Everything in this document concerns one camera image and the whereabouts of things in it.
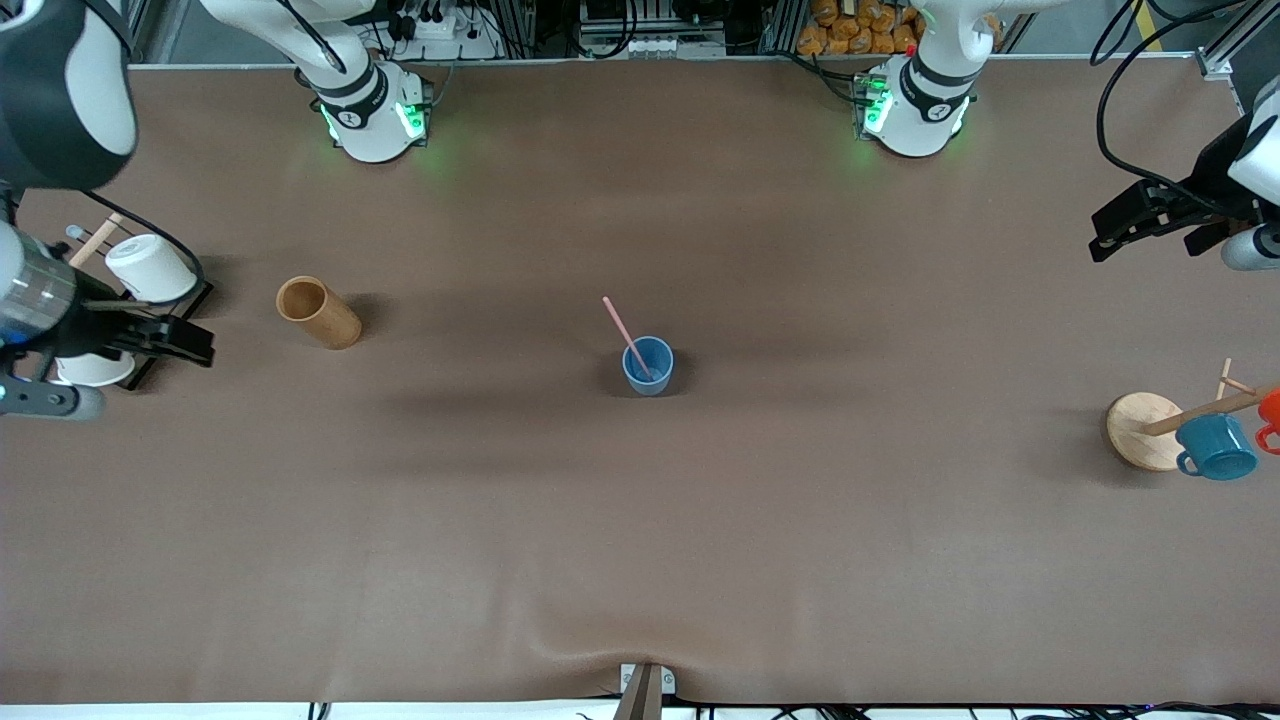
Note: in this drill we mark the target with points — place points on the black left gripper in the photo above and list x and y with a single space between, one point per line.
1211 168

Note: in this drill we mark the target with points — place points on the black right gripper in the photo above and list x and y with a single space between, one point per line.
88 327

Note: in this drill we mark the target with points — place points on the pink straw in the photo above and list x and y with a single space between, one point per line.
620 322

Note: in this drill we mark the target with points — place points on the blue plastic cup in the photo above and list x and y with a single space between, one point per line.
648 380

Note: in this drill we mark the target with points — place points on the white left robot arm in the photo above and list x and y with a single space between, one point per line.
915 110

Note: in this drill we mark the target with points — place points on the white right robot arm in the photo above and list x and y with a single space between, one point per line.
375 120

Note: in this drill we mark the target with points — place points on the white paper cup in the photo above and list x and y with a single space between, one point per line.
95 370
150 268

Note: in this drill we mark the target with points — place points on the bamboo cylinder cup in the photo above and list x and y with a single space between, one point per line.
335 322

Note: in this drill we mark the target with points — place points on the wooden mug tree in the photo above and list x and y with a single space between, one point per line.
1140 430

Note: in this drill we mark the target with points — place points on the orange ceramic mug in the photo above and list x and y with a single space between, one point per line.
1270 410

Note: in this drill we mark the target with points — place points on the teal ceramic mug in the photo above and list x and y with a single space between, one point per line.
1215 445

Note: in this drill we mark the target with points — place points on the orange bread pile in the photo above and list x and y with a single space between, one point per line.
860 25

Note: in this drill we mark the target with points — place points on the white power strip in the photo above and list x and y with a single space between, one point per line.
445 30

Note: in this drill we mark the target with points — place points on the brown table cover mat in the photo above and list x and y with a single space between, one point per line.
640 550

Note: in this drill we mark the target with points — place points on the white connector block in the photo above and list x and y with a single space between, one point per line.
650 45

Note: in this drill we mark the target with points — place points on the aluminium frame profile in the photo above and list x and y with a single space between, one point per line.
1225 45

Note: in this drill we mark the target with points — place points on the metal table clamp bracket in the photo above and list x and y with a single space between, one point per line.
645 685

